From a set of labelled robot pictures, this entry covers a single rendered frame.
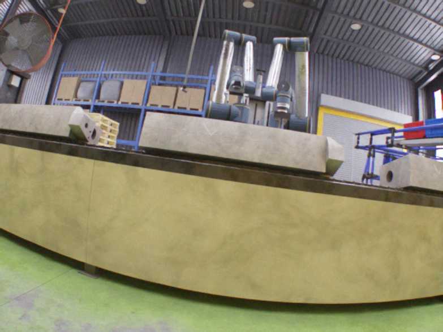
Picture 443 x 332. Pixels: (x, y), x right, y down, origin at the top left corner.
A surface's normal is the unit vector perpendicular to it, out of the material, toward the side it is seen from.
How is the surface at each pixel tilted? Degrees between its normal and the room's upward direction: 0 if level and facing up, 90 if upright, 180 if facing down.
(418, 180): 80
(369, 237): 90
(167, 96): 90
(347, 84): 90
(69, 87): 90
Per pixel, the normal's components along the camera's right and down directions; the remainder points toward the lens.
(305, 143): -0.03, -0.22
